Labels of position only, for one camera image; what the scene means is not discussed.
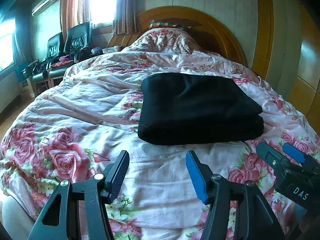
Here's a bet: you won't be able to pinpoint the pink floral bed quilt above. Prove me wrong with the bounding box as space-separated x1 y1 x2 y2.
1 29 319 239

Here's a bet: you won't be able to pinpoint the pink curtain left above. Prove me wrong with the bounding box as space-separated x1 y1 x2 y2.
60 0 91 39

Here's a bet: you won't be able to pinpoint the black leather armchair near bed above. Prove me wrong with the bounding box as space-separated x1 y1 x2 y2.
49 22 93 87

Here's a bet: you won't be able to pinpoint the pink curtain right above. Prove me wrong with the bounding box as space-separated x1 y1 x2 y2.
113 0 137 35

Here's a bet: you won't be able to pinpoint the black pants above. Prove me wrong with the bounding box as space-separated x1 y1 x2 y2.
138 73 264 146

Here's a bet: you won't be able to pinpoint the pink curtain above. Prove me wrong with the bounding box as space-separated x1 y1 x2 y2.
113 0 137 35
60 0 91 39

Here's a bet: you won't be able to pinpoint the white plastic box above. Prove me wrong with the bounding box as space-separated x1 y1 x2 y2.
102 46 122 54

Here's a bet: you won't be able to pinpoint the white wall air conditioner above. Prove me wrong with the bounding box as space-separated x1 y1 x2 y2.
31 0 57 17

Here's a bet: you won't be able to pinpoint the cardboard box on floor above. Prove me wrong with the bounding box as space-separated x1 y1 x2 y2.
20 77 35 100

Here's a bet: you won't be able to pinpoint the wooden bed headboard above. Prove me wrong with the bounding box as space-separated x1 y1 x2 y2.
107 5 247 66

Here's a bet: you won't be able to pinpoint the red patterned cushion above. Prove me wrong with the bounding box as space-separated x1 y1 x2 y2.
51 60 74 68

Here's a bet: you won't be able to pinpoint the colourful checkered pillow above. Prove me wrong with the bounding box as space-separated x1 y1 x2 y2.
149 20 191 31

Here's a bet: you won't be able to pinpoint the black leather armchair far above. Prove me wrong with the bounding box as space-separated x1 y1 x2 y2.
32 32 64 94

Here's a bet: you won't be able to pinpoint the purple cloth on chair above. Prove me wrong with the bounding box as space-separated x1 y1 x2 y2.
59 54 72 62

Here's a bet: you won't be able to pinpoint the wooden wardrobe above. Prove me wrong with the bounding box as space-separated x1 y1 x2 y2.
252 0 319 132

